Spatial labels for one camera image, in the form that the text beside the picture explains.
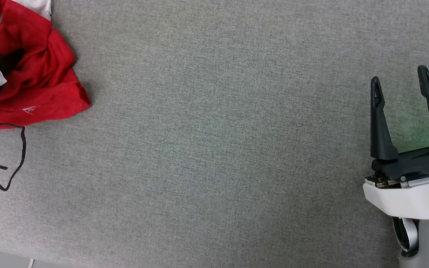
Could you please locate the red Bulls 23 jersey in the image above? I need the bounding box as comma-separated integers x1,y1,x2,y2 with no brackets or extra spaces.
0,0,91,130

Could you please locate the thin black cable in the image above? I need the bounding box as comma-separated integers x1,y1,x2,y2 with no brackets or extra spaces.
0,121,27,192

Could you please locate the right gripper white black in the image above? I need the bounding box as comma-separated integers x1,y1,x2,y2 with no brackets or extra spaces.
363,65,429,220

